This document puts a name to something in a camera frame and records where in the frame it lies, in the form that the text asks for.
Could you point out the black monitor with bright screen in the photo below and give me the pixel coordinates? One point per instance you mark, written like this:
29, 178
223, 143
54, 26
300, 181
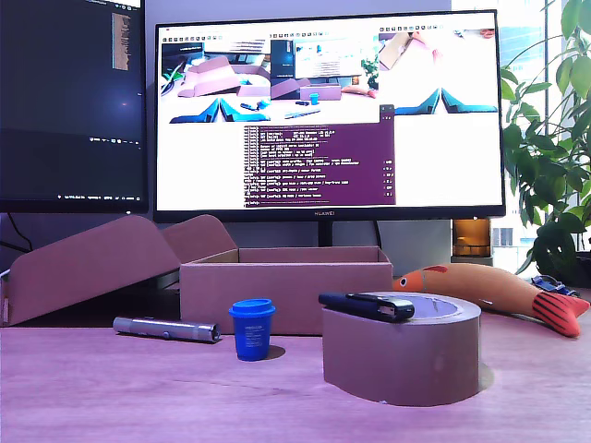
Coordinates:
438, 161

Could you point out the black monitor stand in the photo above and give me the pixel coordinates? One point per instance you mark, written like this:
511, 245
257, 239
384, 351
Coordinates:
325, 235

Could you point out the small blue lidded cup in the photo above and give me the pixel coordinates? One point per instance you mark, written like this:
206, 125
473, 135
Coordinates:
251, 332

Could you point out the black USB flash drive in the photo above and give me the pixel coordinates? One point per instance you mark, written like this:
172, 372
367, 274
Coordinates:
365, 304

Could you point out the open brown cardboard box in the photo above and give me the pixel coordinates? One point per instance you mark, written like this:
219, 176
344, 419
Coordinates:
286, 295

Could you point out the green leafy plant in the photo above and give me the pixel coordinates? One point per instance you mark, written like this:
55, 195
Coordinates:
549, 184

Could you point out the silver metal flashlight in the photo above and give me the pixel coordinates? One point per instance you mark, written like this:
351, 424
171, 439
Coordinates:
171, 328

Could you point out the black monitor with dark screen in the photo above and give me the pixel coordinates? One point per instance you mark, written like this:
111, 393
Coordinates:
69, 115

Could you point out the orange fish toy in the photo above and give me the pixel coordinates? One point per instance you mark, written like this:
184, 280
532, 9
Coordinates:
485, 286

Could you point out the brown packing tape roll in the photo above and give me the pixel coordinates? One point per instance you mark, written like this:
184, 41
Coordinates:
401, 360

